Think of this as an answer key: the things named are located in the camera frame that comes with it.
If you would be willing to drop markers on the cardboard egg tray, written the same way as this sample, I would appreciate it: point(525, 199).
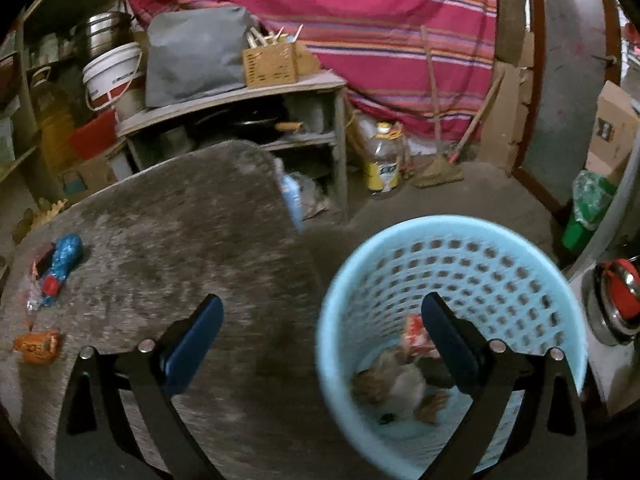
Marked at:
point(50, 209)

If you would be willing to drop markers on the blue foil wrapper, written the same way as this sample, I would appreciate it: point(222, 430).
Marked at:
point(65, 260)

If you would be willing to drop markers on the red white snack wrapper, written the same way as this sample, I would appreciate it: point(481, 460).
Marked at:
point(416, 337)

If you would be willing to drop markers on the white side cabinet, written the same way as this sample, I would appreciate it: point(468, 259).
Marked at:
point(620, 375)

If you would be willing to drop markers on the large yellow oil jug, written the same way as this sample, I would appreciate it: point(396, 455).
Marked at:
point(57, 130)

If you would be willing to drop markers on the clear plastic wrapper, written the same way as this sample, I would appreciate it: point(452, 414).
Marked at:
point(32, 302)

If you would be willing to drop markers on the red woven basket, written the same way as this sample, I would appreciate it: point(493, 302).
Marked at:
point(92, 137)

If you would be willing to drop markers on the straw broom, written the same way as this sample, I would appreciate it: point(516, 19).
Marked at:
point(440, 172)

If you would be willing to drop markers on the white plastic bucket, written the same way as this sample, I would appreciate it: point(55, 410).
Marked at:
point(112, 77)

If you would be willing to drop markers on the wooden shelf unit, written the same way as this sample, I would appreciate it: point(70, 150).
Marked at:
point(15, 160)

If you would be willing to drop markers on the black frying pan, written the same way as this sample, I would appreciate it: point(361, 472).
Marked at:
point(245, 125)

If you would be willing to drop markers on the brown cardboard box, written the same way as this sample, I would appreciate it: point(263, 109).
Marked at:
point(100, 172)

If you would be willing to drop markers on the dark red packet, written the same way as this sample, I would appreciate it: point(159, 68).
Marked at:
point(42, 260)

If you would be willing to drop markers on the bamboo chopstick holder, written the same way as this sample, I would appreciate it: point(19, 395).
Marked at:
point(270, 67)

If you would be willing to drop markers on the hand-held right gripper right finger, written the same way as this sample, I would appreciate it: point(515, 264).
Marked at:
point(452, 345)

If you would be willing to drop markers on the grey fabric cover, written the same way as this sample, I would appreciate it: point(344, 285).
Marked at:
point(200, 55)

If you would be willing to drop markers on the open cardboard box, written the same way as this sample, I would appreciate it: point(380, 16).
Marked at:
point(612, 130)

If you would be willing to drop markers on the small oil bottle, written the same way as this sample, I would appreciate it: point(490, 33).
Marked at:
point(382, 165)

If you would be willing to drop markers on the stack of flat cardboard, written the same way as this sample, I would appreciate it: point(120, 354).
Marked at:
point(512, 110)

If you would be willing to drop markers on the light blue plastic basket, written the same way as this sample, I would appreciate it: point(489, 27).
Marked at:
point(450, 226)

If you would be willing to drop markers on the white printed snack wrapper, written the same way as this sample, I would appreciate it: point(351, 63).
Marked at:
point(405, 385)

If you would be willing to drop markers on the wooden framed door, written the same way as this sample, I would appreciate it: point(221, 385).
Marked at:
point(565, 60)

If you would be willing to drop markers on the orange snack wrapper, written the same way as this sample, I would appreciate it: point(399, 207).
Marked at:
point(39, 347)

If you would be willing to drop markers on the bunch of chopsticks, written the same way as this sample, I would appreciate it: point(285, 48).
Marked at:
point(272, 37)

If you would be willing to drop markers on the steel pot with red lid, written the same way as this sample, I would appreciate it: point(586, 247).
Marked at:
point(617, 300)

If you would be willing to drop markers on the green plastic bag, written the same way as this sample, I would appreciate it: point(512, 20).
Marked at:
point(587, 200)

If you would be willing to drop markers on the red striped cloth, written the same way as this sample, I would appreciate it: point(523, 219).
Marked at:
point(350, 25)

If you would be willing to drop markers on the brown crumpled scrap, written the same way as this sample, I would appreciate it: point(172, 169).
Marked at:
point(371, 386)
point(432, 407)

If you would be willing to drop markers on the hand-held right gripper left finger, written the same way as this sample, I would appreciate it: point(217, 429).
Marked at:
point(192, 350)

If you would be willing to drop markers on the steel steamer pot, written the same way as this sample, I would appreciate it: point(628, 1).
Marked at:
point(102, 35)

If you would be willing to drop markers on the low wooden cabinet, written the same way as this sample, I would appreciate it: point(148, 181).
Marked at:
point(225, 102)

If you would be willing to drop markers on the grey shaggy rug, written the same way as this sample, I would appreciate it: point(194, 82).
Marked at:
point(175, 240)

